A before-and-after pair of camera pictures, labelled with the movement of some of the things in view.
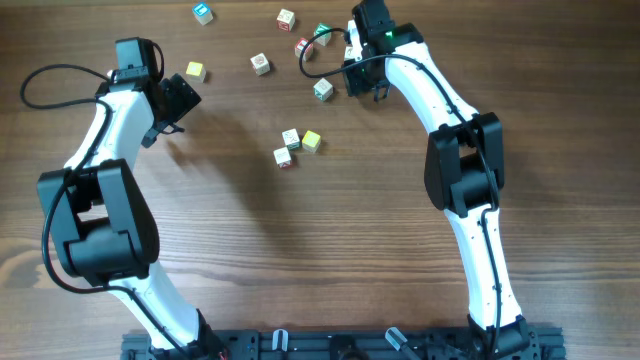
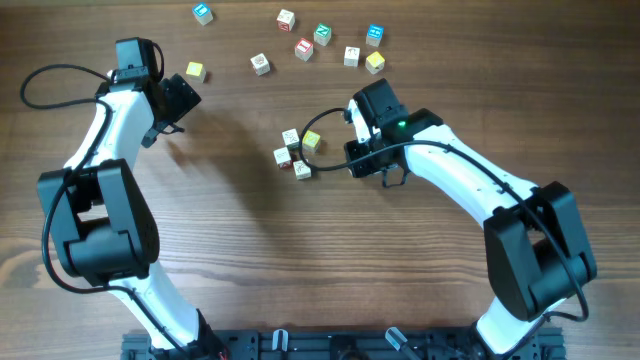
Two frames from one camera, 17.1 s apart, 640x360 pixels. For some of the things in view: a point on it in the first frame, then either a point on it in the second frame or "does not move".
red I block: (308, 52) does not move
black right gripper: (354, 85) → (353, 150)
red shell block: (260, 64) does not move
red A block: (283, 158) does not move
